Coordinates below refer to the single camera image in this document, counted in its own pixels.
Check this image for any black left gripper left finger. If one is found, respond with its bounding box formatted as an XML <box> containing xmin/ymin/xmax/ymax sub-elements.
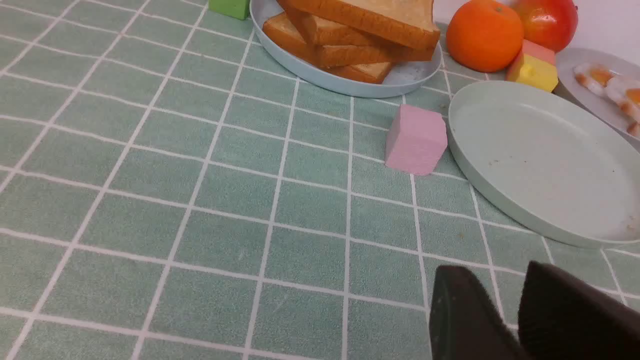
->
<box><xmin>429</xmin><ymin>265</ymin><xmax>526</xmax><ymax>360</ymax></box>

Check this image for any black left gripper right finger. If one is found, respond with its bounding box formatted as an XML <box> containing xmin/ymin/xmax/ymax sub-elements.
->
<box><xmin>518</xmin><ymin>260</ymin><xmax>640</xmax><ymax>360</ymax></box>

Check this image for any fried egg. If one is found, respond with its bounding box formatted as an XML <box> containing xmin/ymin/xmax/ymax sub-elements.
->
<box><xmin>626</xmin><ymin>121</ymin><xmax>640</xmax><ymax>139</ymax></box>
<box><xmin>605</xmin><ymin>75</ymin><xmax>640</xmax><ymax>123</ymax></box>
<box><xmin>573</xmin><ymin>63</ymin><xmax>615</xmax><ymax>97</ymax></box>

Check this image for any toast slice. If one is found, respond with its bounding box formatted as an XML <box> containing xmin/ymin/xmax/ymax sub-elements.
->
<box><xmin>323</xmin><ymin>63</ymin><xmax>395</xmax><ymax>84</ymax></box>
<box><xmin>278</xmin><ymin>0</ymin><xmax>441</xmax><ymax>49</ymax></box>
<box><xmin>279</xmin><ymin>1</ymin><xmax>440</xmax><ymax>68</ymax></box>
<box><xmin>262</xmin><ymin>13</ymin><xmax>394</xmax><ymax>72</ymax></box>

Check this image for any mint green empty plate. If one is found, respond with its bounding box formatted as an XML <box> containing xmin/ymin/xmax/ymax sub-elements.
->
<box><xmin>447</xmin><ymin>80</ymin><xmax>640</xmax><ymax>249</ymax></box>

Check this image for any pink cube block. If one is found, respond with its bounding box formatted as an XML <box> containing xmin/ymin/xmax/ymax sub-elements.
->
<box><xmin>384</xmin><ymin>104</ymin><xmax>448</xmax><ymax>176</ymax></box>

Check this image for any grey egg plate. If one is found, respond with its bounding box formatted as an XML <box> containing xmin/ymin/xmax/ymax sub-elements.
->
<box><xmin>554</xmin><ymin>48</ymin><xmax>640</xmax><ymax>150</ymax></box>

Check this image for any yellow block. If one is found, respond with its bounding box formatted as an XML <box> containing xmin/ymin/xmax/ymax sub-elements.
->
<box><xmin>505</xmin><ymin>52</ymin><xmax>559</xmax><ymax>92</ymax></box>

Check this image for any light blue bread plate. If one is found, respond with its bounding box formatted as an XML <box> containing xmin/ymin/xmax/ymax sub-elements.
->
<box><xmin>249</xmin><ymin>0</ymin><xmax>443</xmax><ymax>99</ymax></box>

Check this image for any salmon pink block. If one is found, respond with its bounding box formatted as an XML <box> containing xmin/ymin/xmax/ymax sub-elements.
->
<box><xmin>521</xmin><ymin>39</ymin><xmax>556</xmax><ymax>66</ymax></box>

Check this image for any orange fruit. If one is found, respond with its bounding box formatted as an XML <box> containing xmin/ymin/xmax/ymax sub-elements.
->
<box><xmin>445</xmin><ymin>0</ymin><xmax>524</xmax><ymax>73</ymax></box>

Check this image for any red tomato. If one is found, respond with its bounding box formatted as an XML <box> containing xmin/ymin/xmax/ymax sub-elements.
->
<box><xmin>512</xmin><ymin>0</ymin><xmax>579</xmax><ymax>53</ymax></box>

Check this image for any green checkered tablecloth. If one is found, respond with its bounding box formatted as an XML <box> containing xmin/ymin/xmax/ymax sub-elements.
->
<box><xmin>0</xmin><ymin>0</ymin><xmax>639</xmax><ymax>360</ymax></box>

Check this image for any green cube block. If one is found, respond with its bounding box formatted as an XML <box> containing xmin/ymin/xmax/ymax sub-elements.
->
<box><xmin>208</xmin><ymin>0</ymin><xmax>250</xmax><ymax>21</ymax></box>

